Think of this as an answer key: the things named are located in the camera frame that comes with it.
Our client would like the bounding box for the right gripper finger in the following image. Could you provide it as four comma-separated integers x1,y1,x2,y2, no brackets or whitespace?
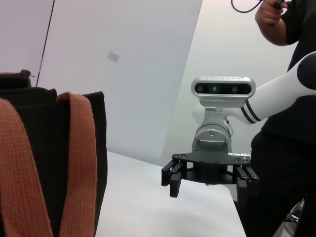
234,164,260,210
161,159,188,198

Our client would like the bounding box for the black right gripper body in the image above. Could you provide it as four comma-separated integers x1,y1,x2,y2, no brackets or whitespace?
172,152,250,186

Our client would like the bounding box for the black bag with orange straps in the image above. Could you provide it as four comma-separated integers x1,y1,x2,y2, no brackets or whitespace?
0,70,109,237

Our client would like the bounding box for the person's bare forearm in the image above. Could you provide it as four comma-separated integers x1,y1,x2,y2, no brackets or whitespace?
255,6,288,46

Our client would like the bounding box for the person's hand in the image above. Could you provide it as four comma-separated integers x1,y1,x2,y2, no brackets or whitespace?
261,0,293,13

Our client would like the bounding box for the person in black clothes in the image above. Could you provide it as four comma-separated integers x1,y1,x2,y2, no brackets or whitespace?
238,0,316,237

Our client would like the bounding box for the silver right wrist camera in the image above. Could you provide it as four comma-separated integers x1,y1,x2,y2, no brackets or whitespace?
191,76,256,109

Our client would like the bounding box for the black cable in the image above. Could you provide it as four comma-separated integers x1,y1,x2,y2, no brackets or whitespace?
231,0,264,13

